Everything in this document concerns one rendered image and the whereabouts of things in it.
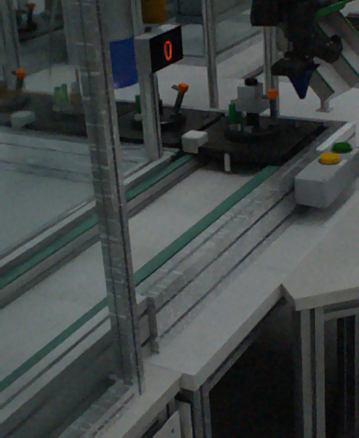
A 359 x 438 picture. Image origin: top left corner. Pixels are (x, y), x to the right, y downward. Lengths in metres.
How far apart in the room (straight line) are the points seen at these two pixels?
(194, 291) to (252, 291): 0.13
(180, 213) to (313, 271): 0.30
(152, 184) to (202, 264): 0.39
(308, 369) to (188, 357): 0.33
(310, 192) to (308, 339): 0.32
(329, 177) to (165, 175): 0.35
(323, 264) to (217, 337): 0.31
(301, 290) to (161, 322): 0.29
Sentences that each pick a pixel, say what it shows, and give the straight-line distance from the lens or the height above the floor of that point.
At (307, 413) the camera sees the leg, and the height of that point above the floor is 0.60.
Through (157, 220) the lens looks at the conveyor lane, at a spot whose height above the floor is 0.92.
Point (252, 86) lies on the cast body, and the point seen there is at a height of 1.09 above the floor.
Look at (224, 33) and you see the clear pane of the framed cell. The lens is 3.12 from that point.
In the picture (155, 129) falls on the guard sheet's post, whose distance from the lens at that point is 1.90.
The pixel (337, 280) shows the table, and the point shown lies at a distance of 1.60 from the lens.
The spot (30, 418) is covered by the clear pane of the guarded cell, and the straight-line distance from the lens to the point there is 1.14.
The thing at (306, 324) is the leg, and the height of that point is 0.79.
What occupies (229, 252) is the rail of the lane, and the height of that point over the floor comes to 0.92.
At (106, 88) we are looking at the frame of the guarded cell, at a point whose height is 1.33.
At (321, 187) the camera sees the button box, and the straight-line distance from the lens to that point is 1.77.
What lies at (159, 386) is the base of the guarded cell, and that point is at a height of 0.86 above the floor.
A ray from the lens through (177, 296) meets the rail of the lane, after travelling 1.43.
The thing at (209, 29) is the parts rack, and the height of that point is 1.15.
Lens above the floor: 1.63
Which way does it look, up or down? 23 degrees down
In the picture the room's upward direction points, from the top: 5 degrees counter-clockwise
